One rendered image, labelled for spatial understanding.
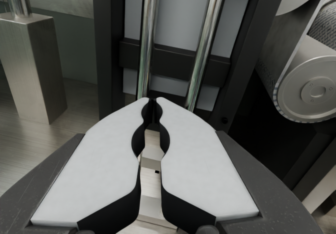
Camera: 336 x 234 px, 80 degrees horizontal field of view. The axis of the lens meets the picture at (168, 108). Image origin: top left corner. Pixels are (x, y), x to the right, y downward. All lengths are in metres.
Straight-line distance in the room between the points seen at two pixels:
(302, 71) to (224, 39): 0.18
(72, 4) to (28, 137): 0.42
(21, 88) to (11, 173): 0.21
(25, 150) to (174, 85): 0.44
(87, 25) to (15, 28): 0.27
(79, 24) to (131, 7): 0.55
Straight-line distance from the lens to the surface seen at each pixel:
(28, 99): 0.64
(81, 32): 0.79
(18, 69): 0.60
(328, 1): 0.64
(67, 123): 0.65
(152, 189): 0.48
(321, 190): 0.50
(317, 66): 0.39
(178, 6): 0.23
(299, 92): 0.40
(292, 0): 0.35
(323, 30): 0.58
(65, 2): 0.79
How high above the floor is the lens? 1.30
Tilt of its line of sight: 33 degrees down
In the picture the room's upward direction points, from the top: 10 degrees clockwise
